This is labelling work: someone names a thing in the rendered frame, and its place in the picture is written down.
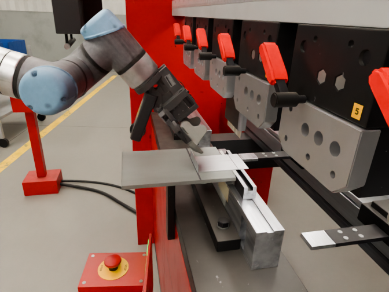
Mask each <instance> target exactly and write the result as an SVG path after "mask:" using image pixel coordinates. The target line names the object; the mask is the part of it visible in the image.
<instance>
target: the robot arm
mask: <svg viewBox="0 0 389 292"><path fill-rule="evenodd" d="M80 33H81V34H82V36H83V38H84V39H85V40H84V41H83V43H82V44H80V45H79V46H78V47H77V48H76V49H75V50H74V51H73V52H72V53H71V54H70V55H68V56H67V57H66V58H63V59H61V60H57V61H54V62H50V61H46V60H43V59H39V58H36V57H33V56H29V55H27V54H24V53H20V52H16V51H14V50H10V49H7V48H3V47H0V94H2V95H5V96H9V97H13V98H17V99H20V100H22V101H23V103H24V104H25V105H26V106H27V107H28V108H29V109H31V110H32V111H33V112H35V113H37V114H41V115H55V114H57V113H59V112H61V111H64V110H66V109H68V108H69V107H70V106H71V105H73V103H74V102H75V101H76V100H77V99H78V98H80V97H83V96H84V95H85V94H86V93H87V91H88V90H90V89H91V88H92V87H93V86H94V85H95V84H96V83H97V82H99V81H100V80H101V79H102V78H103V77H104V76H106V75H107V74H108V73H109V72H110V71H111V70H112V69H114V70H115V72H116V73H117V74H118V75H119V76H120V77H121V78H122V79H123V80H124V81H125V82H126V83H127V84H128V85H129V86H130V87H131V88H132V89H134V91H135V92H136V93H137V94H138V95H140V94H143V93H144V96H143V98H142V101H141V104H140V107H139V109H138V112H137V115H136V117H135V121H134V123H133V124H132V125H131V126H130V133H131V134H130V139H131V140H134V141H137V142H140V141H141V139H142V136H144V134H145V132H146V125H147V123H148V120H149V117H150V115H151V112H152V109H153V110H154V112H157V114H158V116H160V118H161V119H162V120H163V122H164V123H165V124H166V125H167V126H168V127H170V128H172V130H173V131H174V132H175V133H176V134H177V136H178V137H179V138H180V139H181V140H182V141H183V142H184V143H185V144H187V145H188V146H189V147H190V148H191V149H192V150H193V151H194V152H198V153H200V154H202V153H203V151H202V150H201V149H200V147H199V146H198V145H199V142H200V141H201V139H202V138H203V137H204V135H205V134H206V132H207V128H206V126H204V125H199V124H200V122H201V119H200V118H199V117H198V116H195V117H193V118H188V117H187V116H189V115H190V114H191V113H192V112H194V111H195V110H196V109H198V108H199V106H198V105H197V103H196V102H195V99H194V98H193V97H192V95H191V94H189V91H188V90H186V89H185V87H184V85H183V83H182V82H181V81H178V80H177V79H176V77H175V76H174V75H173V74H172V73H171V71H170V70H169V69H168V68H167V67H166V65H165V64H163V65H162V66H161V67H160V68H158V67H157V64H156V63H155V62H154V61H153V60H152V58H151V57H150V56H149V54H147V52H146V51H145V50H144V49H143V48H142V46H141V45H140V44H139V43H138V42H137V40H136V39H135V38H134V37H133V36H132V35H131V33H130V32H129V31H128V29H127V28H126V27H125V25H124V24H122V22H121V21H120V20H119V19H118V18H117V17H116V16H115V15H114V14H113V13H112V12H111V11H110V10H109V9H103V10H101V11H100V12H98V13H97V14H96V15H95V16H94V17H93V18H91V19H90V20H89V21H88V22H87V23H86V24H85V25H84V26H83V27H82V28H81V30H80ZM180 83H182V85H183V86H182V85H181V84H180ZM154 85H158V86H157V87H153V86H154ZM188 107H189V108H188ZM180 121H181V122H180Z"/></svg>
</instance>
